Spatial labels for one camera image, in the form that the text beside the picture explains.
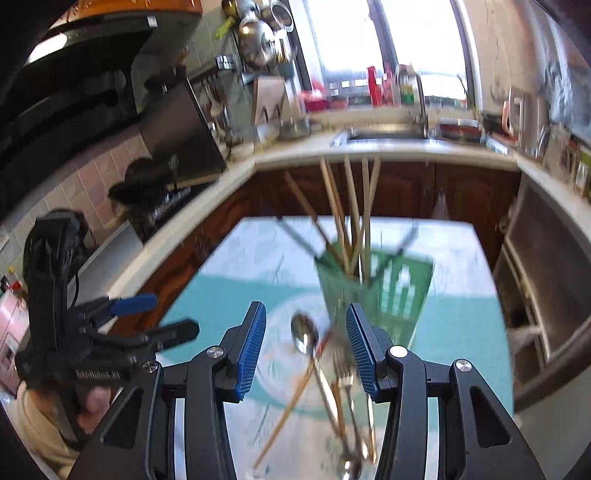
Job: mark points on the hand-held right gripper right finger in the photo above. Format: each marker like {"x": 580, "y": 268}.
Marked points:
{"x": 362, "y": 350}

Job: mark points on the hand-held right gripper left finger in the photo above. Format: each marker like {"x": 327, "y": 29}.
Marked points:
{"x": 251, "y": 350}

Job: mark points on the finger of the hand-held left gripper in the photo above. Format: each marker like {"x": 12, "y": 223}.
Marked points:
{"x": 171, "y": 334}
{"x": 134, "y": 303}

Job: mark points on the steel fork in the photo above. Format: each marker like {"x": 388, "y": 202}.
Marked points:
{"x": 344, "y": 369}

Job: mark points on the small steel spoon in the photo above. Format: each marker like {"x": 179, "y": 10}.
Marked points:
{"x": 304, "y": 332}

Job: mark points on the green utensil holder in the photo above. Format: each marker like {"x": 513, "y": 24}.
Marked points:
{"x": 401, "y": 286}

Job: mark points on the brown wooden chopstick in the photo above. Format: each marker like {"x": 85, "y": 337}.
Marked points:
{"x": 302, "y": 203}

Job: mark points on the person's left forearm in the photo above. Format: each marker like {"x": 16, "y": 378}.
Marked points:
{"x": 41, "y": 434}

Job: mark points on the person's left hand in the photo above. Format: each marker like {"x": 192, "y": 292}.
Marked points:
{"x": 94, "y": 406}

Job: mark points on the pink appliance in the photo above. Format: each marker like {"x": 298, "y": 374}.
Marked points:
{"x": 13, "y": 341}

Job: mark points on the printed tablecloth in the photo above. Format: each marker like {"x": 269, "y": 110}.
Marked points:
{"x": 258, "y": 258}

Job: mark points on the black wok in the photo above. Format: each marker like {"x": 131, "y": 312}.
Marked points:
{"x": 143, "y": 180}

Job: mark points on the white plastic bag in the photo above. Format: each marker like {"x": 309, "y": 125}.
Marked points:
{"x": 524, "y": 341}

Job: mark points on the hanging clear plastic bag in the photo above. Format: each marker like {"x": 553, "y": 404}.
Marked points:
{"x": 441, "y": 207}

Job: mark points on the black splash guard panel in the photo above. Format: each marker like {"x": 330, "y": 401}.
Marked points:
{"x": 184, "y": 134}

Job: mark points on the black range hood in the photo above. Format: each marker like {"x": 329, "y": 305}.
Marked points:
{"x": 69, "y": 106}

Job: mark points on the built-in steel cabinet appliance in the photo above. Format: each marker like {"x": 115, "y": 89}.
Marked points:
{"x": 549, "y": 258}

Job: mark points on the steel sink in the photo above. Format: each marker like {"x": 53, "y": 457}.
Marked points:
{"x": 383, "y": 134}

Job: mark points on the red frying pan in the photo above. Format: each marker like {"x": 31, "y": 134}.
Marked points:
{"x": 459, "y": 130}

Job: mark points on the wooden cutting board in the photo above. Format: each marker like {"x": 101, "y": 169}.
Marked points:
{"x": 268, "y": 101}

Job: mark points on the steel faucet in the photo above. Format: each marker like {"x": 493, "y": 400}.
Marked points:
{"x": 422, "y": 106}

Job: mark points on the pink basin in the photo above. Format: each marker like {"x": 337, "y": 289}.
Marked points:
{"x": 315, "y": 101}

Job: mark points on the green dish soap bottle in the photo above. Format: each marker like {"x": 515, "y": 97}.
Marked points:
{"x": 408, "y": 94}

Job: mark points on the red bottle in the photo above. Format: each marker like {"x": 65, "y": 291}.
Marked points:
{"x": 375, "y": 87}

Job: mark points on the glass pitcher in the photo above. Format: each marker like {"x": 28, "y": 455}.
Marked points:
{"x": 554, "y": 150}

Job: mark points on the row of condiment bottles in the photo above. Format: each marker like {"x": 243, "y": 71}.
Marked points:
{"x": 579, "y": 170}

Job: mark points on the steel electric kettle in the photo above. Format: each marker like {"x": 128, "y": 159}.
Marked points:
{"x": 528, "y": 122}

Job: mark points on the hanging steel wok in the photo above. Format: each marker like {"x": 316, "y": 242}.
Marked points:
{"x": 257, "y": 44}

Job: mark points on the window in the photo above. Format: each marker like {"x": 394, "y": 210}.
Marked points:
{"x": 406, "y": 41}

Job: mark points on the hanging steel pot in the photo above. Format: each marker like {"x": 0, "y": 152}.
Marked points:
{"x": 282, "y": 16}

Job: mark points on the translucent plastic sheet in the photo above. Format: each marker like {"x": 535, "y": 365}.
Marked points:
{"x": 563, "y": 55}

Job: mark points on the chrome wall rack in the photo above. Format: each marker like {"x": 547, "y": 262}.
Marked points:
{"x": 225, "y": 62}

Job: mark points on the orange wooden wall cabinet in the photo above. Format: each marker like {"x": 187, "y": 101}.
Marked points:
{"x": 138, "y": 7}

